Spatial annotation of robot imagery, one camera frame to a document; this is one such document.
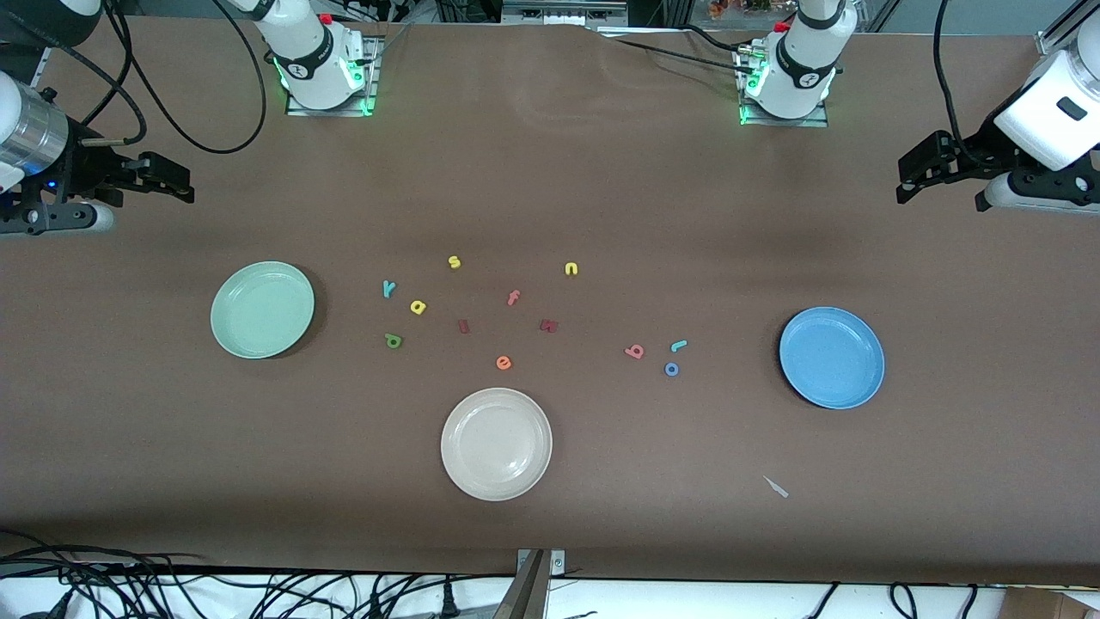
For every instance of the brown cardboard box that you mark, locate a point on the brown cardboard box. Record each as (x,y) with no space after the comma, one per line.
(1048,606)

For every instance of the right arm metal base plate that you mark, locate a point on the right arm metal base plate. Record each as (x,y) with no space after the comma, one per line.
(301,110)

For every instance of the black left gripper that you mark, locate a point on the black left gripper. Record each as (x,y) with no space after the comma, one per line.
(982,153)

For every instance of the pink foam letter b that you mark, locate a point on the pink foam letter b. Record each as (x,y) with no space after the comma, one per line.
(628,351)

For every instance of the aluminium frame profile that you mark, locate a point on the aluminium frame profile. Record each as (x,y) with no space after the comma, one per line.
(1050,41)

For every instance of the blue plate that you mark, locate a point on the blue plate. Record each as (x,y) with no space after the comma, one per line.
(832,357)

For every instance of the grey angled metal bar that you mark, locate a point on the grey angled metal bar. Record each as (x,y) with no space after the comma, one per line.
(524,597)

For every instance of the green plate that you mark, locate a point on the green plate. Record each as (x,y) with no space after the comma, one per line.
(262,309)

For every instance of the metal table edge bracket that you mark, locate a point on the metal table edge bracket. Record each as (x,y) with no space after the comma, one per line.
(557,563)

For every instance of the small white paper scrap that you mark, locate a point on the small white paper scrap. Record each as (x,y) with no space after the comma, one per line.
(778,488)

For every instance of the grey metal background frame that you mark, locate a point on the grey metal background frame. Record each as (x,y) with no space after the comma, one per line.
(559,10)

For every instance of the beige plate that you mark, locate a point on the beige plate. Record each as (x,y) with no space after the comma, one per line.
(496,444)

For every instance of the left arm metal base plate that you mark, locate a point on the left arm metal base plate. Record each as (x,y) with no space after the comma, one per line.
(808,122)

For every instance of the orange background items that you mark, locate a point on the orange background items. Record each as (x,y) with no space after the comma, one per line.
(739,9)

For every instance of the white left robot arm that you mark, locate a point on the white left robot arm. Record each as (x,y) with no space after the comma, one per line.
(799,69)

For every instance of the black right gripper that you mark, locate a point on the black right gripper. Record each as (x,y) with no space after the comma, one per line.
(79,166)

